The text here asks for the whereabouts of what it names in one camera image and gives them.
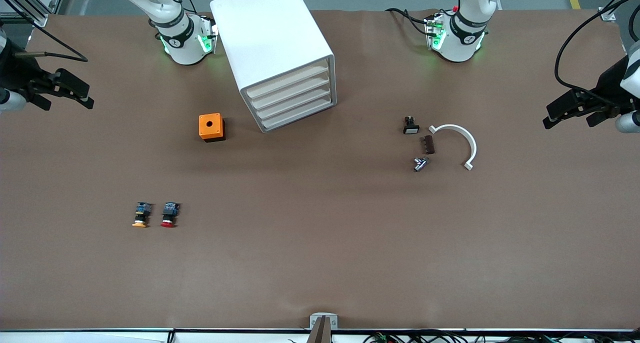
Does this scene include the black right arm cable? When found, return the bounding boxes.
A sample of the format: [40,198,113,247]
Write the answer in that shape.
[0,0,89,63]

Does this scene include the tangled black cables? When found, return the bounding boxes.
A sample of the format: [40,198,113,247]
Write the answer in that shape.
[362,330,640,343]

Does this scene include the brown camera pole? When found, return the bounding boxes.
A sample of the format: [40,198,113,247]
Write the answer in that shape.
[306,316,333,343]

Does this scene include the grey mount bracket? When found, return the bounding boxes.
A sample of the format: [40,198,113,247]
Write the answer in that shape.
[309,312,339,331]

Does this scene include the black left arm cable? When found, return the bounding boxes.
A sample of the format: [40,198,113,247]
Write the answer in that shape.
[554,0,640,104]

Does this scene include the brown table mat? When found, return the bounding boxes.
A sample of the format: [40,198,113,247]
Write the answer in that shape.
[0,8,640,331]

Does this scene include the red push button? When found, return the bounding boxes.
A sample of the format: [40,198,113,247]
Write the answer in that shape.
[160,201,182,229]

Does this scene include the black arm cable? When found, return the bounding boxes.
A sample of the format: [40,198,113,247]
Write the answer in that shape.
[0,0,89,63]
[554,0,640,104]

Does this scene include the white curved bracket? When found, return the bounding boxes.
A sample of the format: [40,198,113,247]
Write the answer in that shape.
[428,124,478,172]

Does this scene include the white table edge rail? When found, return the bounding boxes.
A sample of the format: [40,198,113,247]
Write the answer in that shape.
[0,328,640,343]

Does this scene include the black base cable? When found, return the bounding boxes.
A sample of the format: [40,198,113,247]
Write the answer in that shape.
[385,7,432,36]

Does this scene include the aluminium frame post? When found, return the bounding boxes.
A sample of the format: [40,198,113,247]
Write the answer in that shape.
[0,0,68,28]
[599,0,640,23]

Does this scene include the yellow push button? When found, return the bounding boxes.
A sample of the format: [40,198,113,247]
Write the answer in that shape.
[132,201,153,229]

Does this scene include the orange button box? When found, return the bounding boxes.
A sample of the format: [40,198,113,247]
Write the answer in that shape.
[198,113,226,143]

